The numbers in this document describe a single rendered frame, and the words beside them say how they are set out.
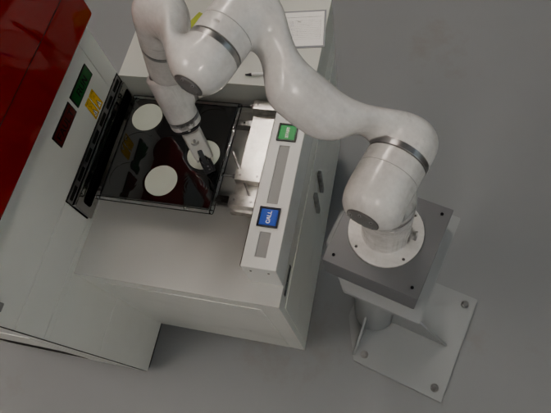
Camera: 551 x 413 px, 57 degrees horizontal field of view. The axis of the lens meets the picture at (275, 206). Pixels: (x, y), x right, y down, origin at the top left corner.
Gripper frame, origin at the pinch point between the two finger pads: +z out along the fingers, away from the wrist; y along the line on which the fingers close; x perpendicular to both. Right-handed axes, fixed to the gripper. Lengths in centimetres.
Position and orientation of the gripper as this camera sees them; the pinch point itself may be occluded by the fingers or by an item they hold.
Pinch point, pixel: (207, 165)
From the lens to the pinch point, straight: 146.6
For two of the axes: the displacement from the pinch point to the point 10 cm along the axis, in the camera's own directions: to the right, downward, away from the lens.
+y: -3.2, -6.2, 7.2
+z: 2.7, 6.6, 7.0
